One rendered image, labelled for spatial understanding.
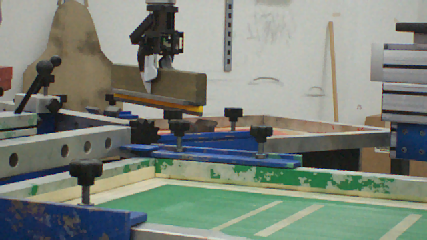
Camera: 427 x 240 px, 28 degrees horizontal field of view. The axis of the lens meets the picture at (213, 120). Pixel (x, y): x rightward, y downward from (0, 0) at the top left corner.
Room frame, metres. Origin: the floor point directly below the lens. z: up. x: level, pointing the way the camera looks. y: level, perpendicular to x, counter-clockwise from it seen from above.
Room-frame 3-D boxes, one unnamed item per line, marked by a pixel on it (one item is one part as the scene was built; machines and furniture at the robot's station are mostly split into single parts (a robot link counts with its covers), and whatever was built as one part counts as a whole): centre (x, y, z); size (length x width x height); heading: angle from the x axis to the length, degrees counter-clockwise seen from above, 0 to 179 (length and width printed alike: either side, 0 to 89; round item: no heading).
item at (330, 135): (2.22, -0.01, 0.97); 0.79 x 0.58 x 0.04; 126
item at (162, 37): (2.08, 0.13, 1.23); 0.09 x 0.08 x 0.12; 36
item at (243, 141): (1.85, 0.02, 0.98); 0.30 x 0.05 x 0.07; 126
